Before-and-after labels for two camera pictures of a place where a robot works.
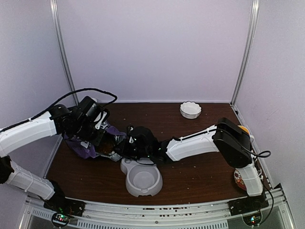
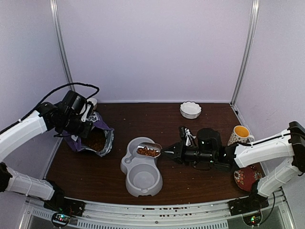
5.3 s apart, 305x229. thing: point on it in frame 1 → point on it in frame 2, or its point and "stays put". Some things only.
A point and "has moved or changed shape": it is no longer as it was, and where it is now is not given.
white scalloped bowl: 191,110 stays put
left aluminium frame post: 58,28 stays put
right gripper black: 123,151 → 178,148
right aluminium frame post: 246,60 stays put
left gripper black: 96,140 → 84,132
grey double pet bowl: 143,177 stays put
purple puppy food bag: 88,150 has moved or changed shape
